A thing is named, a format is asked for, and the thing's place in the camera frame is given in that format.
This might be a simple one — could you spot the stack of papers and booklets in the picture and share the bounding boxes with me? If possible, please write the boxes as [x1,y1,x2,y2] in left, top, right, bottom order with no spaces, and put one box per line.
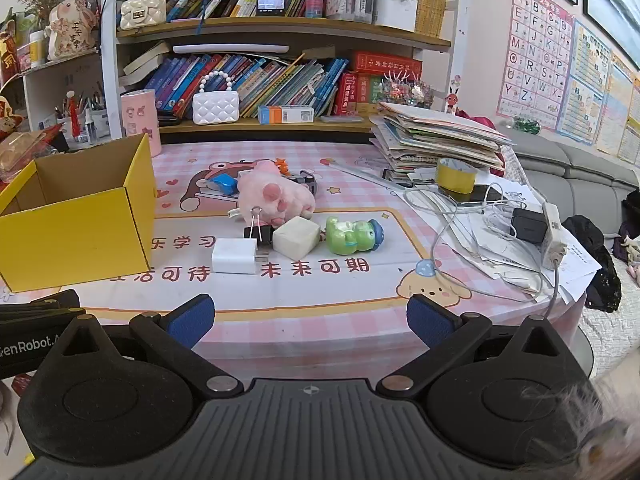
[369,101,517,183]

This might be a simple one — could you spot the pink plush pig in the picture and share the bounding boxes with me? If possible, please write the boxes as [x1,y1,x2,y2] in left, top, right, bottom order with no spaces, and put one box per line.
[229,176,317,226]

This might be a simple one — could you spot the orange and white carton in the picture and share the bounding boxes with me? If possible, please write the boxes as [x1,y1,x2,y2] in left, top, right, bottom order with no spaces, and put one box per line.
[257,105,315,125]

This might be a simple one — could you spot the black power adapter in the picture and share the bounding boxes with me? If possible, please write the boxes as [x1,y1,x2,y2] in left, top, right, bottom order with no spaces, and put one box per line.
[510,207,549,245]

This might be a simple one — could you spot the pen cups with brushes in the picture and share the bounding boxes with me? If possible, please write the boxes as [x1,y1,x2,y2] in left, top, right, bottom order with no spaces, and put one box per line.
[52,89,110,144]

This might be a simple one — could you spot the red boxed dictionaries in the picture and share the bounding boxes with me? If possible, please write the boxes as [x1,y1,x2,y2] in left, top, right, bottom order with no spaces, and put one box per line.
[332,51,424,116]

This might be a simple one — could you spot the cream eraser block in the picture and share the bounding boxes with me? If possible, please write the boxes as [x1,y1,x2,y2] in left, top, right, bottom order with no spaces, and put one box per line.
[272,216,321,261]

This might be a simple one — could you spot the white storage box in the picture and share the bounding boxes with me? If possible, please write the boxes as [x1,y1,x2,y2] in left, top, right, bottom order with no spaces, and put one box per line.
[373,0,419,32]

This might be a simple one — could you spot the white cable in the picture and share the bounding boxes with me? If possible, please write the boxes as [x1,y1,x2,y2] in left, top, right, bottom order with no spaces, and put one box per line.
[402,187,562,322]

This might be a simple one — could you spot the white power strip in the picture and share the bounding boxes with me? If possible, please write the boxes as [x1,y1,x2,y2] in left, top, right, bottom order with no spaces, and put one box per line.
[542,203,569,267]

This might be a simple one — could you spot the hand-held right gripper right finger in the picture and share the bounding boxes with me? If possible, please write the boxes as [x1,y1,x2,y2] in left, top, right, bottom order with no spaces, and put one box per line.
[377,294,571,401]

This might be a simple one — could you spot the row of colourful books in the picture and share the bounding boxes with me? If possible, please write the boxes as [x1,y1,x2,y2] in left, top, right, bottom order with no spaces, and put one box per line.
[144,52,351,117]

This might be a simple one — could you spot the grey sofa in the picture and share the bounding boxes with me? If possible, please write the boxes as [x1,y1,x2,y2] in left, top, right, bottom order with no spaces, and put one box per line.
[500,125,640,242]

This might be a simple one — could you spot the black binder clip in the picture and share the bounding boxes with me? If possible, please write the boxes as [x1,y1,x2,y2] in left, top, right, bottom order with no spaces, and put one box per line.
[243,207,274,252]

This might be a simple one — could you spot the white quilted handbag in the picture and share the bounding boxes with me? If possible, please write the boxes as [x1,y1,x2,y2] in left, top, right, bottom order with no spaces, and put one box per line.
[192,71,240,125]

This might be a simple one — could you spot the blue bordered wall poster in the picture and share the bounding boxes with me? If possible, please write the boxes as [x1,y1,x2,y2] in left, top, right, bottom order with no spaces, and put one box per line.
[557,20,614,145]

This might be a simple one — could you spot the white charger adapter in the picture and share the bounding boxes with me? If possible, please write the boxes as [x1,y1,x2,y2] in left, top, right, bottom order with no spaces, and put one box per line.
[211,238,259,275]

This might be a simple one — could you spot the green frog figurine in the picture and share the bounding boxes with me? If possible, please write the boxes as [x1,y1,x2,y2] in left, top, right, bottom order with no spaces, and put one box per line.
[325,216,385,256]

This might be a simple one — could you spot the small pink plush toy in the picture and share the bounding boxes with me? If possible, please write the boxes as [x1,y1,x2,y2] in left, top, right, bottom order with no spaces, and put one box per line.
[237,159,282,207]

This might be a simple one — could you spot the blue toy block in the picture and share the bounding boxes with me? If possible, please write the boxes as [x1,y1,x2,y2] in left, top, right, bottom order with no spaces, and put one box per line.
[207,173,239,197]

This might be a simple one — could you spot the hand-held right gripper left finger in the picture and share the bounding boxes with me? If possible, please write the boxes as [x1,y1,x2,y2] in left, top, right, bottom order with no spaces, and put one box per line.
[60,294,244,401]

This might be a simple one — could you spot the pink printed desk mat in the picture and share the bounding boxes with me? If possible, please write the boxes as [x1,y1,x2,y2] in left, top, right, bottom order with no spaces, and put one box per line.
[0,141,589,369]

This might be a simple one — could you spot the pink cylinder canister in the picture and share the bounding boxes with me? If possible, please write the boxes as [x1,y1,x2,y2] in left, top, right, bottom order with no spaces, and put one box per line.
[121,88,162,157]

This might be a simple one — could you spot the cream quilted handbag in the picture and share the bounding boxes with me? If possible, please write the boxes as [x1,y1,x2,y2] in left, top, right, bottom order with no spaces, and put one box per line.
[120,0,168,30]

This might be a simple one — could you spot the pink alphabet wall poster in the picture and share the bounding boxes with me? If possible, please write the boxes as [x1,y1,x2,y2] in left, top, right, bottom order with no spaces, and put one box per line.
[496,0,575,131]

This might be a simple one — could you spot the yellow tape roll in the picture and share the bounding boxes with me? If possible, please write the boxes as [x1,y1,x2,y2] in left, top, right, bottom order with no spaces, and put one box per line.
[434,157,481,195]

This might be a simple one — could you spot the clear plastic ruler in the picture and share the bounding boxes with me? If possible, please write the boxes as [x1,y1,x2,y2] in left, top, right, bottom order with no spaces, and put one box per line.
[332,160,412,191]

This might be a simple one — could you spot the loose white papers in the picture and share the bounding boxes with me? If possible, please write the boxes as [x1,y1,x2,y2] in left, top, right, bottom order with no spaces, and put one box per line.
[414,175,604,307]

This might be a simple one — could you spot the white bookshelf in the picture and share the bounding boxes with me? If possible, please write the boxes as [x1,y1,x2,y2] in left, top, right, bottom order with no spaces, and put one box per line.
[20,0,457,142]

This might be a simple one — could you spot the yellow wall poster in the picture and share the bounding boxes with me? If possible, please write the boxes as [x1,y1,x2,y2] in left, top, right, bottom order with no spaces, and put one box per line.
[594,52,640,166]

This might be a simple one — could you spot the smartphone under tape roll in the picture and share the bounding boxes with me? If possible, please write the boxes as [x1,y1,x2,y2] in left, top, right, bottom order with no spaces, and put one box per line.
[438,184,504,209]

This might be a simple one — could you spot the rabbit plush doll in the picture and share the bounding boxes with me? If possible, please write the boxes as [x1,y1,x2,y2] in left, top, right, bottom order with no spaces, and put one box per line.
[46,0,97,61]

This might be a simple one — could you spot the grey toy car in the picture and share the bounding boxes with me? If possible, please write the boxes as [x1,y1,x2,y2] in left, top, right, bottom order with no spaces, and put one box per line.
[290,170,320,194]

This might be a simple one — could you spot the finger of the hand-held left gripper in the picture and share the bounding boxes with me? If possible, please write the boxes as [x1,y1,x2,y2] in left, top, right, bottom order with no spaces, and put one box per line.
[0,289,87,332]

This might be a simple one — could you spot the yellow cardboard box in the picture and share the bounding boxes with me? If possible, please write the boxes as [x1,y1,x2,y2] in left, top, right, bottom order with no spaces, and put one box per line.
[0,132,157,294]

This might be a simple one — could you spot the black cloth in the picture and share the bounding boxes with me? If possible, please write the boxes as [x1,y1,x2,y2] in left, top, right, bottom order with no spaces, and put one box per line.
[562,215,622,314]

